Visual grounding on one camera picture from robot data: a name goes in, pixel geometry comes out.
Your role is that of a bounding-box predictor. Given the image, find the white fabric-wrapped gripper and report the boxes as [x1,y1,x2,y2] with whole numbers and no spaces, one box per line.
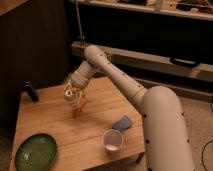
[64,80,86,108]

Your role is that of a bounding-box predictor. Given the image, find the small clear bottle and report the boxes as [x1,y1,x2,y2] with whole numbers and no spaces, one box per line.
[64,89,80,107]

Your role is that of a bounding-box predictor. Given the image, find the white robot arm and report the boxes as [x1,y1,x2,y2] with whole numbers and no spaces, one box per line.
[64,45,195,171]

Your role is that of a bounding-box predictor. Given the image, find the orange carrot toy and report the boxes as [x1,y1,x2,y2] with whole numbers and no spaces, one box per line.
[74,101,86,118]

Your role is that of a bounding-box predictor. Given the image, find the black table clamp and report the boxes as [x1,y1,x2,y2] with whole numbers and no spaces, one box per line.
[21,81,39,102]

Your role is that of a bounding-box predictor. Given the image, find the white plastic cup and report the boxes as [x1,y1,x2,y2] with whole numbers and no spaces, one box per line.
[102,129,124,153]

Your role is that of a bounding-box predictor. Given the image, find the long grey case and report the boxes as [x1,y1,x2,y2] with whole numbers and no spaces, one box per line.
[70,41,213,83]

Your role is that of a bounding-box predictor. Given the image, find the metal vertical rod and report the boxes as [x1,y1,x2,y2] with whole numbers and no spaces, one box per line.
[74,0,85,45]

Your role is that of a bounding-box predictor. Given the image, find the wooden shelf with clutter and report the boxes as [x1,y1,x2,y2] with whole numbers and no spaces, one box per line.
[69,0,213,22]

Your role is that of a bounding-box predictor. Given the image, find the black case handle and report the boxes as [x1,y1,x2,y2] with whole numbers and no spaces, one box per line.
[169,58,201,68]

